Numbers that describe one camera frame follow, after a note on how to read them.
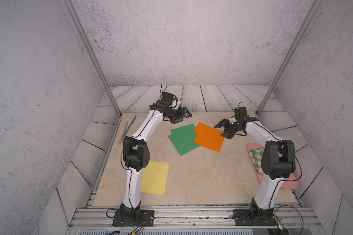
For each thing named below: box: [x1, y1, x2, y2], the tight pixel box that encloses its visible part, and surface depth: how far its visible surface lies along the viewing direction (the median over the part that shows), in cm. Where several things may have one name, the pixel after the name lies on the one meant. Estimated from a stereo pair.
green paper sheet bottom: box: [167, 132, 201, 157], surface depth 106 cm
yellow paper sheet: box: [140, 161, 170, 196], surface depth 94 cm
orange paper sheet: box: [193, 121, 226, 153], surface depth 112 cm
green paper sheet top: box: [170, 123, 197, 137], surface depth 114 cm
